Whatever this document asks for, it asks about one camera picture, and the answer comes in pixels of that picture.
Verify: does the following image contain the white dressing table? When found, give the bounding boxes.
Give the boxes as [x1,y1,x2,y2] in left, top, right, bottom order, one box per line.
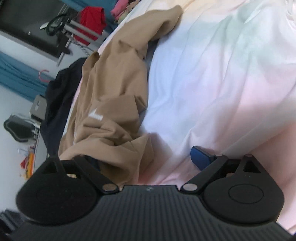
[34,134,48,171]

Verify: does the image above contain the tan hoodie jacket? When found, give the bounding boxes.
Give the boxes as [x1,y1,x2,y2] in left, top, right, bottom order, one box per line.
[58,6,183,186]

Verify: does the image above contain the left blue curtain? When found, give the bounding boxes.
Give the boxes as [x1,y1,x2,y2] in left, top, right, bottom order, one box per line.
[0,52,53,102]

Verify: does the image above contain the dark navy garment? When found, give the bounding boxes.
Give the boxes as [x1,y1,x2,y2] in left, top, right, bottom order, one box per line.
[41,58,86,156]

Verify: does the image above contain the silver tripod stand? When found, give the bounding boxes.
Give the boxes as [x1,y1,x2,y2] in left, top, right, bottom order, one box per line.
[39,14,109,56]

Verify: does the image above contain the red garment on stand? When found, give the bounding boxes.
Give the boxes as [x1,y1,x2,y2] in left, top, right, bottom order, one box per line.
[78,6,107,35]

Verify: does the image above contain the pink garment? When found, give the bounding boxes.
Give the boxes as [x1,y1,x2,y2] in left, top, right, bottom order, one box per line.
[110,0,129,19]

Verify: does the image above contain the pastel tie-dye bed sheet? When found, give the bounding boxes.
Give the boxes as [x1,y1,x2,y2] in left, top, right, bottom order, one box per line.
[62,0,296,235]

